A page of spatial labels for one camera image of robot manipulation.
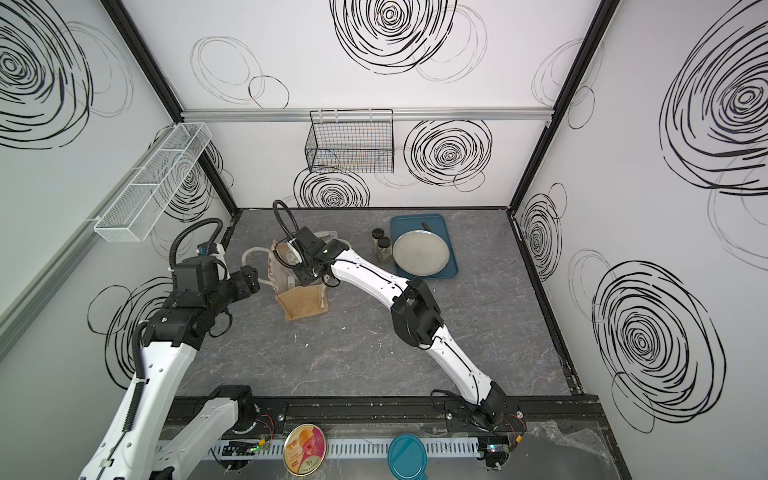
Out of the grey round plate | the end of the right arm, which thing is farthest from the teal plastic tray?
the end of the right arm

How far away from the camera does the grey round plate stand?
103 centimetres

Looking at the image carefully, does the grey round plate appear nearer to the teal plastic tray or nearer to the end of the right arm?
the teal plastic tray

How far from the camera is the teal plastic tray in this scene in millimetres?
1036
